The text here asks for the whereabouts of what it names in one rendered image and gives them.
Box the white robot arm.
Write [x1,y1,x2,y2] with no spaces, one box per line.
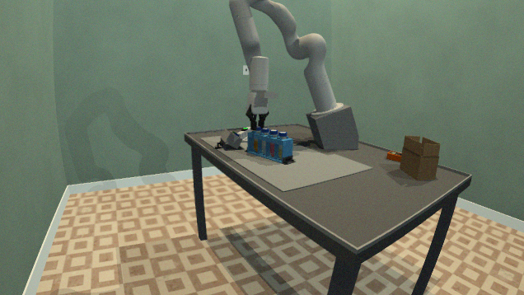
[229,0,344,116]

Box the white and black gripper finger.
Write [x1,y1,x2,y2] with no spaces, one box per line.
[246,105,257,130]
[258,112,269,128]

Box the small brown cardboard box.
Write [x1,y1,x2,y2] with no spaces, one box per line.
[400,135,441,180]

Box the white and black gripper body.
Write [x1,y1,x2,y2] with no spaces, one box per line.
[246,91,269,115]

